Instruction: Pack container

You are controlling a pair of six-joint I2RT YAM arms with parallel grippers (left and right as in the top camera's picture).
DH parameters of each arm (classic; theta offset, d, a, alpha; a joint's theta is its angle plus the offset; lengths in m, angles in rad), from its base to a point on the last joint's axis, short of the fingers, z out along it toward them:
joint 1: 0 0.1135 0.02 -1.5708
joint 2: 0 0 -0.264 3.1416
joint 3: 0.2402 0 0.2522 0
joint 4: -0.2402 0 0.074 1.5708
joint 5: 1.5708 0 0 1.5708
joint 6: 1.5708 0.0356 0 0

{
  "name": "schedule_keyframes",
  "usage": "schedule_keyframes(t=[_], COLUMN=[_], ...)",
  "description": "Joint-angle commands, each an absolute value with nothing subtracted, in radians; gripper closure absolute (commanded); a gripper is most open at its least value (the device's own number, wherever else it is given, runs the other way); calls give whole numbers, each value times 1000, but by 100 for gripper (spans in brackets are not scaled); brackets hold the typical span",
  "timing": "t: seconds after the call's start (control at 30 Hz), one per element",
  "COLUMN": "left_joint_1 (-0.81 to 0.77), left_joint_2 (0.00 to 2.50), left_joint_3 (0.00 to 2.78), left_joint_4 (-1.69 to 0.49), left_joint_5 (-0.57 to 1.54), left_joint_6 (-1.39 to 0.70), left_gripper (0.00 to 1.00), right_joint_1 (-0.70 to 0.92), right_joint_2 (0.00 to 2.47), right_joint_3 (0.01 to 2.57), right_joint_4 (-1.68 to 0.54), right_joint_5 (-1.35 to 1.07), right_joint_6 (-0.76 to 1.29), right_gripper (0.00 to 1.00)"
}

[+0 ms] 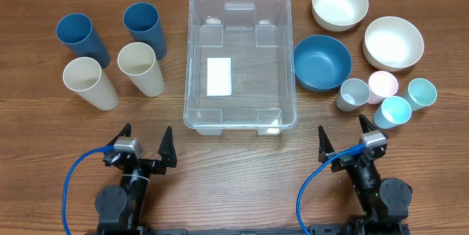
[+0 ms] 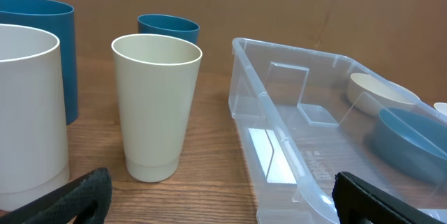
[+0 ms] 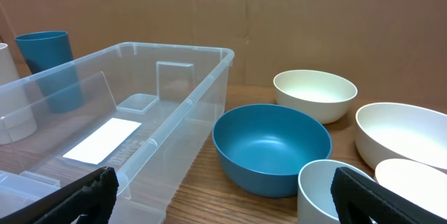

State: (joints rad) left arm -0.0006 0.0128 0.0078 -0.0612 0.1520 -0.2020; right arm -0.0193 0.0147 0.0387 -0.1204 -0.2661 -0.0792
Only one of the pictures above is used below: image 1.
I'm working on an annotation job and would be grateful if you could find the right blue cable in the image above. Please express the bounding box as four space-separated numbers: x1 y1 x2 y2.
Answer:
295 143 366 235

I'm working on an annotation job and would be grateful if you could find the grey small cup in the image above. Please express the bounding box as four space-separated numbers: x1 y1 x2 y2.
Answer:
336 78 371 112

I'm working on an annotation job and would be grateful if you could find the pink small cup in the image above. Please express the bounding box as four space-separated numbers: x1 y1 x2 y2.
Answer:
368 70 399 104

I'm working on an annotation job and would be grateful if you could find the teal small cup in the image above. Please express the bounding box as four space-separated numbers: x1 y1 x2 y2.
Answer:
402 78 437 111

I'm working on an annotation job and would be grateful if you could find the dark blue tall cup right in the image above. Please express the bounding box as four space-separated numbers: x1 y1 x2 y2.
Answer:
123 2 167 60

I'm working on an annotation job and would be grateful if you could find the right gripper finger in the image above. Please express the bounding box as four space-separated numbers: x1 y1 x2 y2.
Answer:
318 125 336 163
358 113 388 139

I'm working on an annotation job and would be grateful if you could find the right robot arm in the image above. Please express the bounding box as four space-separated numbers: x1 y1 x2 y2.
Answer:
309 114 413 235

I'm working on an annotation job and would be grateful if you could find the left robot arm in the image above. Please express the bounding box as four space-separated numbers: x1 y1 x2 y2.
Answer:
95 124 177 235

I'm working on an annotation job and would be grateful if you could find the light blue small cup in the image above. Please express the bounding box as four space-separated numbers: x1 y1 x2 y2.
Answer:
373 96 412 129

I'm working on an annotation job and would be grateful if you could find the clear plastic storage container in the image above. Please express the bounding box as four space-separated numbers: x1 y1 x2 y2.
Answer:
183 0 298 135

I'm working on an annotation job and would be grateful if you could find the dark blue tall cup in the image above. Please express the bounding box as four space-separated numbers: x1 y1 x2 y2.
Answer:
123 2 167 60
56 13 111 69

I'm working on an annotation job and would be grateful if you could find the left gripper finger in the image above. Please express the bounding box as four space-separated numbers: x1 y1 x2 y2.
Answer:
108 123 131 146
158 126 177 168

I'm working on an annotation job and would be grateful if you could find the white label in container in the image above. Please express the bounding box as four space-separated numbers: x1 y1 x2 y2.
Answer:
207 58 232 97

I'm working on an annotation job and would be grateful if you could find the left blue cable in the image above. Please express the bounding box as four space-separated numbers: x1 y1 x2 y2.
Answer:
61 145 115 235

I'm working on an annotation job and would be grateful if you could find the dark blue bowl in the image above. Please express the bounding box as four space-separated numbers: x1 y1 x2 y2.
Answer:
294 35 353 92

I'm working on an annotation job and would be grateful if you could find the blue cable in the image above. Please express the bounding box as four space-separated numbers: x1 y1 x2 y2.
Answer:
295 143 366 235
61 145 115 235

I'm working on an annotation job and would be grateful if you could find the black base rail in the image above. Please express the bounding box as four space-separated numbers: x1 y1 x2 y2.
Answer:
84 223 410 235

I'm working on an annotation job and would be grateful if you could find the cream tall cup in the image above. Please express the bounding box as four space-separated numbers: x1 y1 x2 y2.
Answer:
62 57 119 111
117 42 165 97

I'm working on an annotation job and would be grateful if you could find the dark blue tall cup left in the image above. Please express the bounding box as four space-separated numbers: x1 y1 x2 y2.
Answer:
56 13 111 69

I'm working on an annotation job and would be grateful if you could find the cream bowl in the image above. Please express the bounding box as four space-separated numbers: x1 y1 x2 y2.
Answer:
311 0 369 31
363 16 424 72

